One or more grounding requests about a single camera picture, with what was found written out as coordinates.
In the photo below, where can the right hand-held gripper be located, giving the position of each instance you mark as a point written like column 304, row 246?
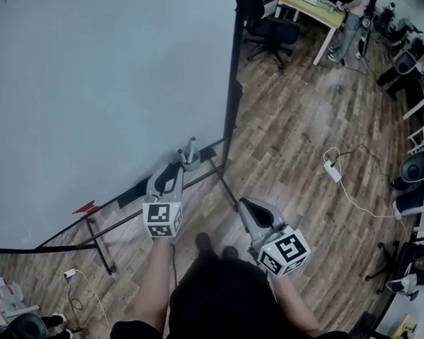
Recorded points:
column 283, row 251

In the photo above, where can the white plastic bag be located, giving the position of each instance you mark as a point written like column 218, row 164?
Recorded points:
column 406, row 284

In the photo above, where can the clear plastic bag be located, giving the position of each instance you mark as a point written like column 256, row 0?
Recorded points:
column 9, row 294

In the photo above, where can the person's black clothing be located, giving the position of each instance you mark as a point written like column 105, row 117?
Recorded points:
column 222, row 303

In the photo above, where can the yellow desk with white legs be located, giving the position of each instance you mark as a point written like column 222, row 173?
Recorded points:
column 317, row 12

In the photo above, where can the grey marker with blue cap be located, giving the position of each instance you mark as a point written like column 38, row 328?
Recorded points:
column 191, row 148

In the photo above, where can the white table frame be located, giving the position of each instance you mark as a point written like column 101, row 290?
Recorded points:
column 421, row 103

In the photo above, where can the person's black right shoe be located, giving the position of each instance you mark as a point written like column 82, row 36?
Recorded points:
column 230, row 252

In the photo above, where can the white chair frame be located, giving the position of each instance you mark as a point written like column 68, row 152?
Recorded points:
column 421, row 140

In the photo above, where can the person's right forearm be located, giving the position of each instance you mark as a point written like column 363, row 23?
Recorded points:
column 293, row 302

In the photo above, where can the yellow box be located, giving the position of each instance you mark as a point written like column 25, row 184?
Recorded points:
column 408, row 326

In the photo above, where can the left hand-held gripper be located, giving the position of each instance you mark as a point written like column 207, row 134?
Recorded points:
column 159, row 217

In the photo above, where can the upright black and white scooter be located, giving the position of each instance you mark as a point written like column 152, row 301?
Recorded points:
column 364, row 33

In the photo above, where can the grey marker holder cup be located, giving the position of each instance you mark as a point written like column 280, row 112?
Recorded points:
column 192, row 165

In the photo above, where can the white power strip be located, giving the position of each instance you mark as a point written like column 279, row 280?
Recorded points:
column 332, row 171

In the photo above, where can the whiteboard on black stand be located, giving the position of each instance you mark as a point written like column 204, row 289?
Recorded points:
column 97, row 86

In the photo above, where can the grey marker with dark cap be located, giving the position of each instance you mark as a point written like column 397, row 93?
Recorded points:
column 182, row 155

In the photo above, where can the person's black shoe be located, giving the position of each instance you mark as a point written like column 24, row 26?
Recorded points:
column 203, row 244
column 230, row 252

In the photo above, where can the person's left forearm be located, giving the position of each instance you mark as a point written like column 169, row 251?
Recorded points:
column 150, row 285

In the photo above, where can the person's black left shoe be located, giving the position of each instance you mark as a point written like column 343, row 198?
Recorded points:
column 203, row 244

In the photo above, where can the black office chair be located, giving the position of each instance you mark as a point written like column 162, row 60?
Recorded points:
column 272, row 31
column 411, row 257

